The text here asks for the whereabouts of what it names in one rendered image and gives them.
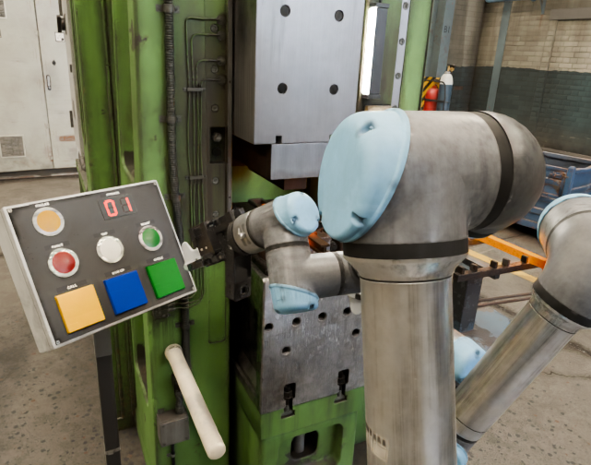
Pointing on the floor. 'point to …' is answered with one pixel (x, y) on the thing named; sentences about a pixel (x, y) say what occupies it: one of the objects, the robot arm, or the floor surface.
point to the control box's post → (102, 348)
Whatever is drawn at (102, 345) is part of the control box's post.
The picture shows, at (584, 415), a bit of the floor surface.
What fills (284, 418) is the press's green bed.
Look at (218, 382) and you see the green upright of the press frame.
